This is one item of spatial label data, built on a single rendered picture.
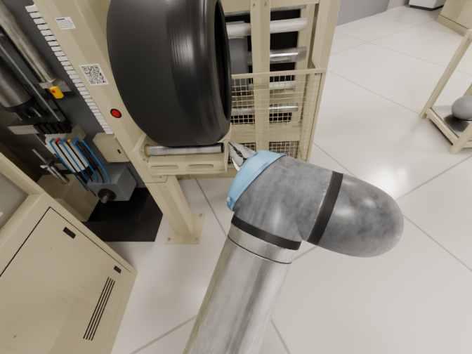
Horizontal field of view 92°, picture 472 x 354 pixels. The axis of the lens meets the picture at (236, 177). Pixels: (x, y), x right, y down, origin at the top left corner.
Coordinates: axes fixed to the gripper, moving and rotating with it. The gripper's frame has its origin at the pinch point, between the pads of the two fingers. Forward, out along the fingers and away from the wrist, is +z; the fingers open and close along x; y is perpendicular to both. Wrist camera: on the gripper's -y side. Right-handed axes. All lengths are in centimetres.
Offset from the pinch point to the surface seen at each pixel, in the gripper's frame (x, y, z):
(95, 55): -14, 1, 53
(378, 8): 466, 365, 34
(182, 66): 2.1, -17.8, 22.4
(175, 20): 8.2, -20.3, 31.1
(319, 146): 82, 139, -47
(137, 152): -28.4, 17.8, 25.2
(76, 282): -91, 31, 4
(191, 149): -11.4, 19.2, 11.3
